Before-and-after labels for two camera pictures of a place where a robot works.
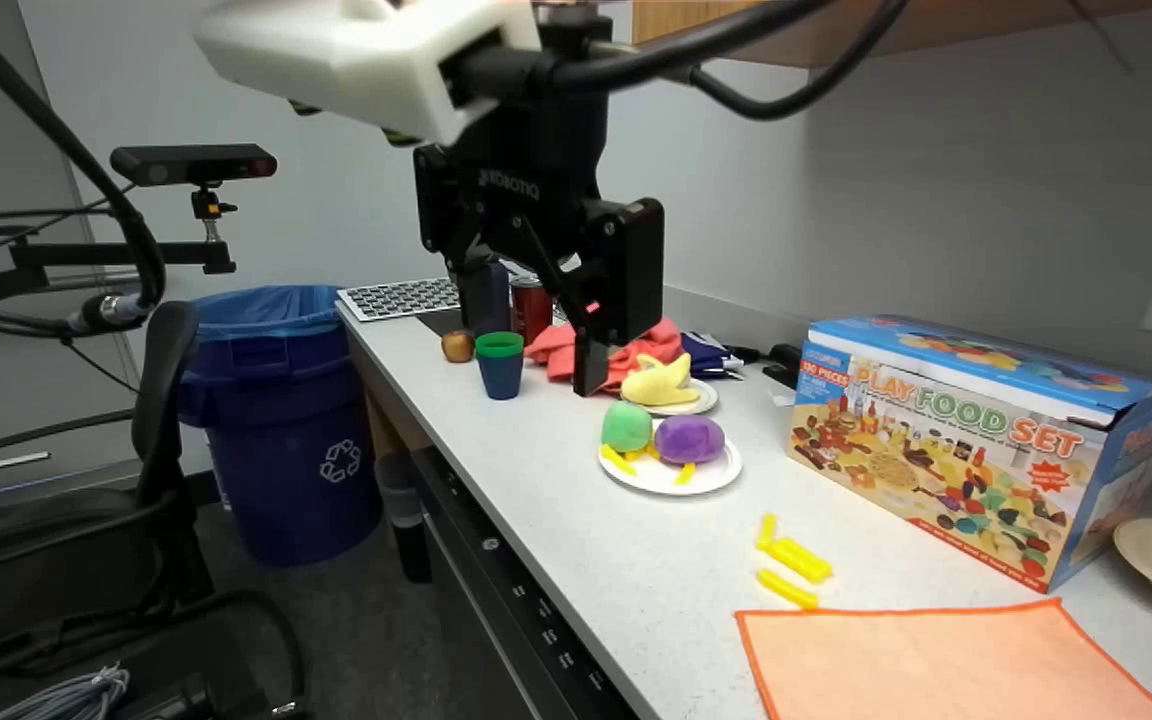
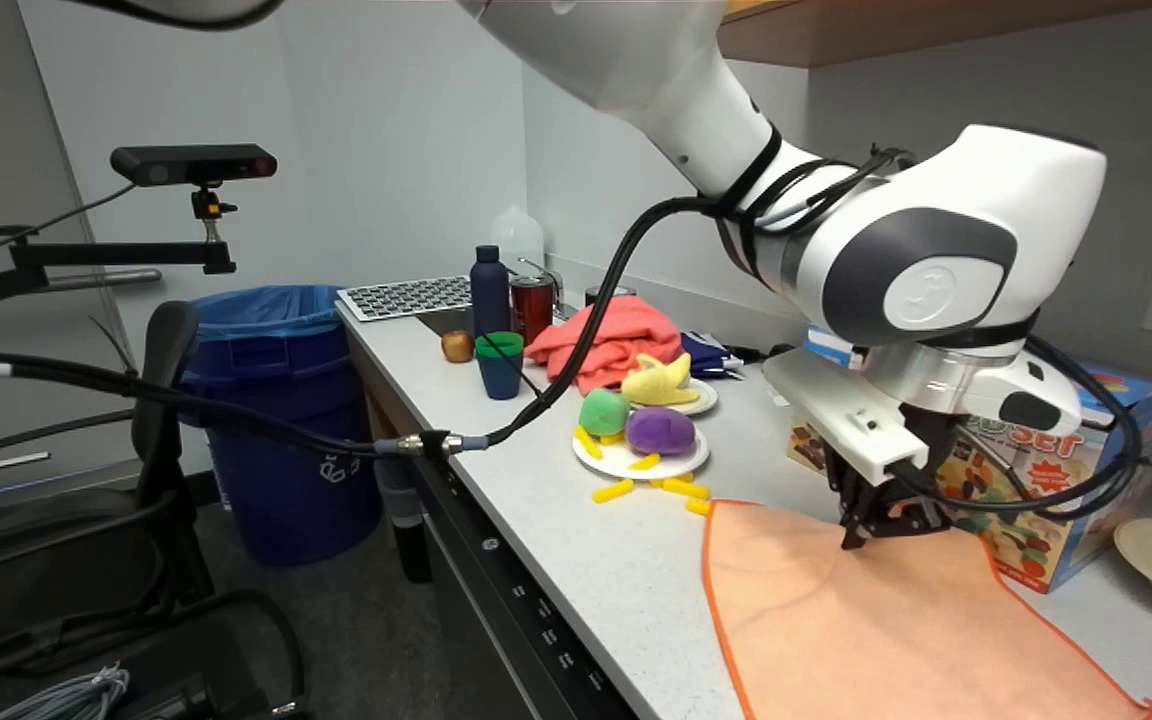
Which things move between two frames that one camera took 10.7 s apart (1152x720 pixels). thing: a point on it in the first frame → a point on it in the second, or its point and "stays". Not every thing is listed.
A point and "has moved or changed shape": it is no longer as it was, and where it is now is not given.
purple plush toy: x=690 y=441 → x=661 y=435
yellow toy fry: x=784 y=590 → x=690 y=494
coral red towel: x=562 y=345 stays
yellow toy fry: x=788 y=549 → x=612 y=490
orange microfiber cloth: x=940 y=663 has moved or changed shape
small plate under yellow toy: x=703 y=404 stays
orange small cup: x=459 y=345 stays
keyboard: x=402 y=296 stays
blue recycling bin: x=291 y=410 stays
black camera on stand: x=194 y=163 stays
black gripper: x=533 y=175 → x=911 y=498
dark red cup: x=533 y=311 stays
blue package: x=709 y=358 stays
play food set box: x=1004 y=456 stays
